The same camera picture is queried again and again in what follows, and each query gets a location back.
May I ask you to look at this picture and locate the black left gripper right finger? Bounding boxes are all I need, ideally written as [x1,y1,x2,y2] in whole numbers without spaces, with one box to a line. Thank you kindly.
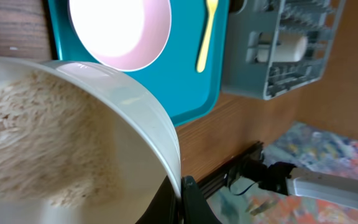
[181,175,223,224]

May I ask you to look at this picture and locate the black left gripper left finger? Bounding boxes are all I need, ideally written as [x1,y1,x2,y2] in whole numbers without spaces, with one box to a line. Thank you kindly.
[136,177,178,224]

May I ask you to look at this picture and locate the pale green bowl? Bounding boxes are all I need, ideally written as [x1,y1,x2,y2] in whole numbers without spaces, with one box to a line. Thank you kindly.
[0,57,181,223]

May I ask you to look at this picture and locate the beige rice grains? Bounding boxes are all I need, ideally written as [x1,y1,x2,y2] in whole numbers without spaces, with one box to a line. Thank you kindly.
[0,71,122,207]

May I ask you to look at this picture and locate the white plastic cup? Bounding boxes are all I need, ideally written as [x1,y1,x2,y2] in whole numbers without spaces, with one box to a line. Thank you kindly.
[256,33,308,62]

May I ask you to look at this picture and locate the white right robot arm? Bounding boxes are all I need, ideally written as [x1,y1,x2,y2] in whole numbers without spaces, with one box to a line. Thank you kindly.
[229,159,358,209]

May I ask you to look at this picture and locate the grey dishwasher rack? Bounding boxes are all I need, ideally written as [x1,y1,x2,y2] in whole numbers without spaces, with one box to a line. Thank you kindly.
[221,0,346,100]

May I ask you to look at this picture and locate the colourful floor mat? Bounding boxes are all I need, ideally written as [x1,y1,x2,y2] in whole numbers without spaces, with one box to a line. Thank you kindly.
[207,123,358,223]

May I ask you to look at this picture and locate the teal plastic tray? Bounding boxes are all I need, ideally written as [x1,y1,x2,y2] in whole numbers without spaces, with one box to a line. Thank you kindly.
[47,0,231,128]

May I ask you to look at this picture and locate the large pink plate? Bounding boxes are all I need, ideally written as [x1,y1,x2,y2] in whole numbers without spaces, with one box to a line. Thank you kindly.
[68,0,172,72]

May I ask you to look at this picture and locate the yellow plastic spoon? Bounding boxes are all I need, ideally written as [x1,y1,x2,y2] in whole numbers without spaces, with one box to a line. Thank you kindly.
[196,0,219,73]

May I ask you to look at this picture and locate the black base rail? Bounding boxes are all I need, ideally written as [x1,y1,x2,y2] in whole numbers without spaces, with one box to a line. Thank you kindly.
[197,141,264,199]

